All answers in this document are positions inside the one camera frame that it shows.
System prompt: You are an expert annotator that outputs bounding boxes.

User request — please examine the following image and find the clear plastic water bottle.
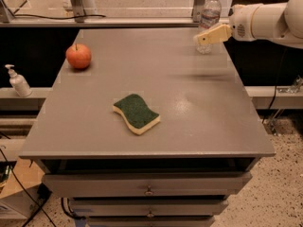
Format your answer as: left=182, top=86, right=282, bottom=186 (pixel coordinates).
left=196, top=0, right=223, bottom=55

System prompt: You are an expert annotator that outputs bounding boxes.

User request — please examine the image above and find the cardboard box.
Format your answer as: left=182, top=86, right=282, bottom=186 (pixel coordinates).
left=0, top=159, right=44, bottom=219

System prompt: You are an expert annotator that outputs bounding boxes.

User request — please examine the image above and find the grey drawer cabinet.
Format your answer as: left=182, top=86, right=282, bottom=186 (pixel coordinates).
left=22, top=28, right=275, bottom=227

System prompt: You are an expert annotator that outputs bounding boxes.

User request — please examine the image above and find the metal frame post right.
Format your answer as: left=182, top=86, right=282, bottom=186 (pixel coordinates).
left=191, top=0, right=205, bottom=22

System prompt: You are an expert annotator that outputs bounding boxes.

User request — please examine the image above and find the black cable on shelf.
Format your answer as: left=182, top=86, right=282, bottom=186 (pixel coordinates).
left=0, top=0, right=107, bottom=21

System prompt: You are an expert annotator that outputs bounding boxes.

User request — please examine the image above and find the bottom grey drawer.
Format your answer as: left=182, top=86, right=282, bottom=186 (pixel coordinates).
left=88, top=217, right=214, bottom=227

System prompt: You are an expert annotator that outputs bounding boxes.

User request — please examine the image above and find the metal frame post left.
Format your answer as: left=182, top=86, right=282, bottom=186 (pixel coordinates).
left=70, top=0, right=85, bottom=23

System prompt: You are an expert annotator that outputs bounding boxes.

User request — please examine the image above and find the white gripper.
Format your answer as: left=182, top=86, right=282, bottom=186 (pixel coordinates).
left=193, top=4, right=260, bottom=45

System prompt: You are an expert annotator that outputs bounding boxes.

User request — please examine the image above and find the grey drawer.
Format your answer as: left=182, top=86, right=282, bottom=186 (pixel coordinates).
left=88, top=217, right=214, bottom=227
left=70, top=199, right=227, bottom=218
left=43, top=172, right=252, bottom=198

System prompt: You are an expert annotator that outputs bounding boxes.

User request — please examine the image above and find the white pump dispenser bottle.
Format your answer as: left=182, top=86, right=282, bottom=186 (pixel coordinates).
left=5, top=64, right=31, bottom=97

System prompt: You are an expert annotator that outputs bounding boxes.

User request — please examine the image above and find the black floor cable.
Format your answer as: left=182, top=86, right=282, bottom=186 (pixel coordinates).
left=0, top=147, right=58, bottom=227

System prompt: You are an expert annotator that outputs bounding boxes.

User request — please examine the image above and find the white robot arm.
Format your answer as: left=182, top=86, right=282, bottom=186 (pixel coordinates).
left=194, top=0, right=303, bottom=49

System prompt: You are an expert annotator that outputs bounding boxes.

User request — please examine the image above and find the green and yellow sponge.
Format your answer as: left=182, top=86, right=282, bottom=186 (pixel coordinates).
left=113, top=94, right=160, bottom=135

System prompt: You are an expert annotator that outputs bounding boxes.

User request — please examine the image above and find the metal frame post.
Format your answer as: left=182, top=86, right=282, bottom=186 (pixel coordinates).
left=70, top=0, right=85, bottom=23
left=191, top=0, right=205, bottom=22

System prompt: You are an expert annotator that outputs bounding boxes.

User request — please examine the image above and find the red apple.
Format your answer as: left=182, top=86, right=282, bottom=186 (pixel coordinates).
left=65, top=44, right=92, bottom=69

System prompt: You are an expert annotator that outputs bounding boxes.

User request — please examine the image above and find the top grey drawer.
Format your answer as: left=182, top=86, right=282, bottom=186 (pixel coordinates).
left=43, top=172, right=252, bottom=198

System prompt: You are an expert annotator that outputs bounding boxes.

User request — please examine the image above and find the middle grey drawer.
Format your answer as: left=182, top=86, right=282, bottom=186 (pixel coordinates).
left=70, top=199, right=227, bottom=218

